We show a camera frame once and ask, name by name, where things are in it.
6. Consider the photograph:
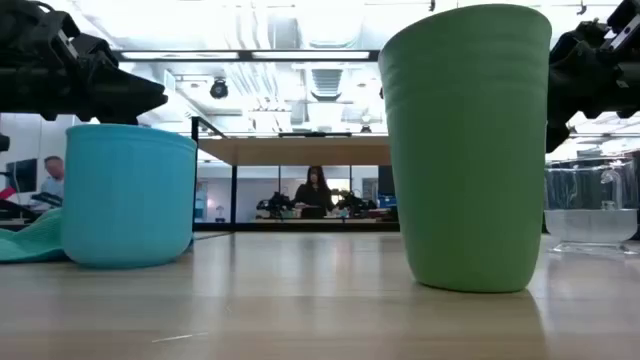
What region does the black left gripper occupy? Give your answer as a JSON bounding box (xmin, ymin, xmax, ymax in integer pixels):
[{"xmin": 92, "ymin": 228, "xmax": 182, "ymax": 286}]
[{"xmin": 0, "ymin": 0, "xmax": 169, "ymax": 126}]

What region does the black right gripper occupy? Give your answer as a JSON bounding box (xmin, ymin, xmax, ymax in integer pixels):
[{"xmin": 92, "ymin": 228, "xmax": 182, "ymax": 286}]
[{"xmin": 545, "ymin": 19, "xmax": 640, "ymax": 154}]

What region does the blue mug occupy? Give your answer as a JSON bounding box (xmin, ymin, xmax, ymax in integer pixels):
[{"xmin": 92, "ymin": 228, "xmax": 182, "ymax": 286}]
[{"xmin": 60, "ymin": 123, "xmax": 199, "ymax": 270}]

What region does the green tumbler cup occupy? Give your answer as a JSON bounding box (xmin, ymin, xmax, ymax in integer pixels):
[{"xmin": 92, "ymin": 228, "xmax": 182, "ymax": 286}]
[{"xmin": 378, "ymin": 3, "xmax": 554, "ymax": 294}]

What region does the clear plastic cup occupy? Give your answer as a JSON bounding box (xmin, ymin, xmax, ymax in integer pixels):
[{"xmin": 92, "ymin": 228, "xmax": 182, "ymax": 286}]
[{"xmin": 543, "ymin": 152, "xmax": 640, "ymax": 256}]

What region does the wooden shelf with black legs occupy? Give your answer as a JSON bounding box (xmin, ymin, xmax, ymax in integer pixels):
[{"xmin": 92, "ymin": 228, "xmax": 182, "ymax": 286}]
[{"xmin": 190, "ymin": 115, "xmax": 392, "ymax": 232}]

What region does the person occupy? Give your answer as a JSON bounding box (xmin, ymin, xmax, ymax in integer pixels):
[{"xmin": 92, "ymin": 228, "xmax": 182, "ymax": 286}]
[
  {"xmin": 293, "ymin": 165, "xmax": 337, "ymax": 220},
  {"xmin": 29, "ymin": 154, "xmax": 66, "ymax": 211}
]

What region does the black overhead crossbar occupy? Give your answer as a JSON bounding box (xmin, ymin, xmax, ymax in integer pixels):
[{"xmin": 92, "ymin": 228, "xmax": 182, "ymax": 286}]
[{"xmin": 112, "ymin": 48, "xmax": 381, "ymax": 63}]

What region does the teal cloth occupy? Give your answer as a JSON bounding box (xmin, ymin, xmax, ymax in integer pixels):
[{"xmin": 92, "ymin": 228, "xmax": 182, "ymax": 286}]
[{"xmin": 0, "ymin": 207, "xmax": 196, "ymax": 265}]

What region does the dark background monitor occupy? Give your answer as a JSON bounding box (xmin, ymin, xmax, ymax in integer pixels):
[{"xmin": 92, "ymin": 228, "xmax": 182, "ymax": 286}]
[{"xmin": 377, "ymin": 165, "xmax": 396, "ymax": 196}]

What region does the black hanging light bar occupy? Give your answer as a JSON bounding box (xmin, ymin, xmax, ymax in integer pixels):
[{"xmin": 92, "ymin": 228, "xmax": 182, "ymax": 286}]
[{"xmin": 277, "ymin": 131, "xmax": 353, "ymax": 138}]

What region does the ceiling air vent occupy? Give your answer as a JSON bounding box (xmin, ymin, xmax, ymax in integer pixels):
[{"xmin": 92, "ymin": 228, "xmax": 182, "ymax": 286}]
[{"xmin": 309, "ymin": 68, "xmax": 344, "ymax": 103}]

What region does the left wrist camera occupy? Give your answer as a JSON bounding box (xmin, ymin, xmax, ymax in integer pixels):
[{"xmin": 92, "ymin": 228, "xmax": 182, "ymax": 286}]
[{"xmin": 47, "ymin": 9, "xmax": 84, "ymax": 61}]

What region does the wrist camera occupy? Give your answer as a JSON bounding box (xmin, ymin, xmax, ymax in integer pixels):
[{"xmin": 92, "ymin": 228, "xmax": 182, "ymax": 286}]
[
  {"xmin": 599, "ymin": 0, "xmax": 640, "ymax": 54},
  {"xmin": 47, "ymin": 9, "xmax": 84, "ymax": 61}
]

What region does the black ceiling dome camera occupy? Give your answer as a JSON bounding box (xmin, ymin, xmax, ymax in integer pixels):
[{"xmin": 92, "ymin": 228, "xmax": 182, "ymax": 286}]
[{"xmin": 209, "ymin": 77, "xmax": 230, "ymax": 101}]

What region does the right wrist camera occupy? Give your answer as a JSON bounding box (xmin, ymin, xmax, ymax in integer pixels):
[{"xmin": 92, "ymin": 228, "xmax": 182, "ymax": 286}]
[{"xmin": 599, "ymin": 0, "xmax": 640, "ymax": 54}]

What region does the dark wall monitor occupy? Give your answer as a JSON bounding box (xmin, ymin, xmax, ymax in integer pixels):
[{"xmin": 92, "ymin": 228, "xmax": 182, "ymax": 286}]
[{"xmin": 4, "ymin": 158, "xmax": 39, "ymax": 194}]

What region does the black aluminium rig frame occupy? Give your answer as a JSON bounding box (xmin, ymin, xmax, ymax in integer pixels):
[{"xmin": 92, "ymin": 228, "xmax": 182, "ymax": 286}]
[{"xmin": 193, "ymin": 221, "xmax": 401, "ymax": 233}]

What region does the silver ceiling duct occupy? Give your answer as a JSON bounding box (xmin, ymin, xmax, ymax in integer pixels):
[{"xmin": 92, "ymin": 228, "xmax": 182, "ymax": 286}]
[{"xmin": 297, "ymin": 0, "xmax": 366, "ymax": 50}]

